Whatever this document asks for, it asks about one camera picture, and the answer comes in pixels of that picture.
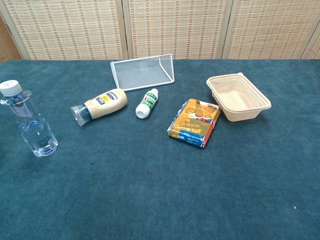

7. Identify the woven bamboo folding screen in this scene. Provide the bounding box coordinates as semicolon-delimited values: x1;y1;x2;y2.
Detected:
0;0;320;63

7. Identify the white wire mesh basket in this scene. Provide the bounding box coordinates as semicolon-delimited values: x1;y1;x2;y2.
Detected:
110;54;175;92

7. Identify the teal table cloth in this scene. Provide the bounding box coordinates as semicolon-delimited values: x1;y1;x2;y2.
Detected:
0;58;320;240

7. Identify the mayonnaise squeeze bottle blue cap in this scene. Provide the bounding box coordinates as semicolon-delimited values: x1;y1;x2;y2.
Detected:
70;88;128;128

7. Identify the small white green-label bottle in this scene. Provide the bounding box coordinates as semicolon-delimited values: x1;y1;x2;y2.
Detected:
135;88;160;119

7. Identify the transparent water bottle white cap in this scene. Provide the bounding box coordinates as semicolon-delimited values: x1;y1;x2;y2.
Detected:
0;79;59;158

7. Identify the beige plastic food container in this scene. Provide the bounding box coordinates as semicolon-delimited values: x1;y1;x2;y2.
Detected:
206;72;272;123

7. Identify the orange blue snack packet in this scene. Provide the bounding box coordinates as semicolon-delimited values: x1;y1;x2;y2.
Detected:
167;98;222;149

